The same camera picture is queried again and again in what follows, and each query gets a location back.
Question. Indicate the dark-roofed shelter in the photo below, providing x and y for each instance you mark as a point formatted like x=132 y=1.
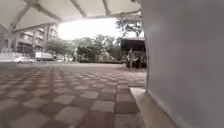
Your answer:
x=133 y=43

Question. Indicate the white truck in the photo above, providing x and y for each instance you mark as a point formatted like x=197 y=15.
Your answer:
x=44 y=56

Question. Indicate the checkered brick paving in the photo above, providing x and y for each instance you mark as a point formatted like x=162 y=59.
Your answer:
x=66 y=100

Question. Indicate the white car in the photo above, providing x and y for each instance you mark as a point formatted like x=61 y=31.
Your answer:
x=24 y=60

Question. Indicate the row of trees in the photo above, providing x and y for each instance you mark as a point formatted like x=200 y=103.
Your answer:
x=86 y=48

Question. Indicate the tall multi-storey building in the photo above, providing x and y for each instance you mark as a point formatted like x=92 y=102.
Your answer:
x=26 y=40

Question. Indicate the group of people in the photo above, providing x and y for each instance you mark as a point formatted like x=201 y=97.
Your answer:
x=135 y=59

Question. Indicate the grey concrete wall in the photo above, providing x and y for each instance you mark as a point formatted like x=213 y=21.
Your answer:
x=186 y=60

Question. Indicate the pale concrete kerb strip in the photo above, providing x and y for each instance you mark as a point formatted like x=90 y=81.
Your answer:
x=150 y=110

